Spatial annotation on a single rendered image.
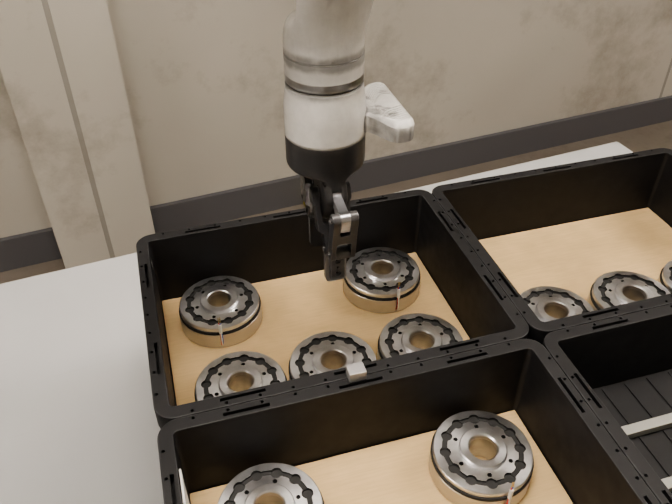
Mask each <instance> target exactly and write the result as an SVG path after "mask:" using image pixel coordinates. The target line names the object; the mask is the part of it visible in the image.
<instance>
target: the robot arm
mask: <svg viewBox="0 0 672 504"><path fill-rule="evenodd" d="M373 1H374V0H296V10H294V11H292V12H291V13H290V14H289V15H288V17H287V18H286V20H285V23H284V27H283V58H284V76H285V87H284V99H283V112H284V129H285V146H286V160H287V163H288V165H289V167H290V168H291V169H292V170H293V171H294V172H295V173H297V174H299V175H300V186H301V199H302V200H303V202H305V205H306V208H305V212H306V213H307V215H308V220H309V241H310V244H311V246H313V247H316V246H321V245H323V252H324V276H325V278H326V280H327V281H329V282H330V281H335V280H340V279H344V278H345V277H346V258H350V257H355V253H356V244H357V235H358V226H359V214H358V212H357V210H354V211H351V210H350V199H351V187H350V183H349V181H347V182H346V180H347V179H348V178H349V177H350V176H351V175H352V174H354V173H355V172H356V171H358V170H359V169H360V168H361V166H362V165H363V163H364V160H365V134H366V132H368V133H371V134H374V135H376V136H379V137H381V138H383V139H385V140H388V141H390V142H394V143H404V142H409V141H411V140H412V139H413V137H414V124H415V123H414V120H413V118H412V117H411V116H410V115H409V113H408V112H407V111H406V110H405V108H403V106H402V105H401V103H400V102H399V101H398V100H397V99H396V97H395V96H394V95H393V94H392V92H391V91H390V90H389V89H388V88H387V86H386V85H385V84H383V83H380V82H375V83H371V84H368V85H367V86H365V87H364V63H365V39H364V34H365V30H366V26H367V23H368V20H369V17H370V14H371V10H372V6H373ZM309 215H310V216H309Z"/></svg>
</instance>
